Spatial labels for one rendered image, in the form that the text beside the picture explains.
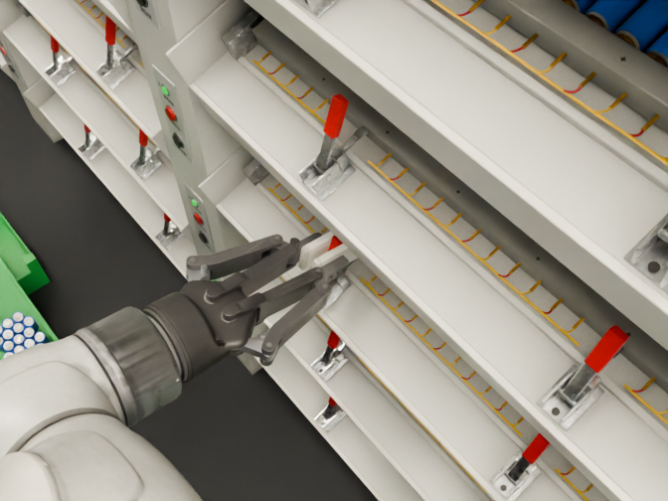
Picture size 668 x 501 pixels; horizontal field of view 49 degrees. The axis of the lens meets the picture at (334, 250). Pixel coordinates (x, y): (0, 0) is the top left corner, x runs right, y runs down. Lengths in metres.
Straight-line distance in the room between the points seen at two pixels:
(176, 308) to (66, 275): 0.86
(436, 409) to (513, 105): 0.39
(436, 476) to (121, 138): 0.71
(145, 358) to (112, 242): 0.90
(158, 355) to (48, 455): 0.16
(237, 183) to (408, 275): 0.34
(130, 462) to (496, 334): 0.28
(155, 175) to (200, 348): 0.57
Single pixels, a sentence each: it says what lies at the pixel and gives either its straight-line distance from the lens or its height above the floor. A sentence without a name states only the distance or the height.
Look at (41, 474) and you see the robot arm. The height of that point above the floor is 0.78.
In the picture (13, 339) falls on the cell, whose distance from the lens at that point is 1.34.
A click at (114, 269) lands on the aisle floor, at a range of 1.46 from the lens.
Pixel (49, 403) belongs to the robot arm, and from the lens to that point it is 0.56.
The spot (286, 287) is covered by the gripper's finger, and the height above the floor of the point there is 0.60.
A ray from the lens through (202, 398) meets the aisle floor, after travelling 1.31.
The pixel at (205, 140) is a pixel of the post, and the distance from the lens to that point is 0.81.
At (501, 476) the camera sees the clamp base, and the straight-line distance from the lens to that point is 0.73.
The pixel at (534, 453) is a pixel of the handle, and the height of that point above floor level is 0.57.
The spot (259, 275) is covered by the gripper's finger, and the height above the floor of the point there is 0.60.
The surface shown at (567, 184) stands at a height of 0.88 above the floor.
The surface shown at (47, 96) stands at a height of 0.12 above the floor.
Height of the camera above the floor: 1.19
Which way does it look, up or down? 57 degrees down
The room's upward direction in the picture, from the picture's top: straight up
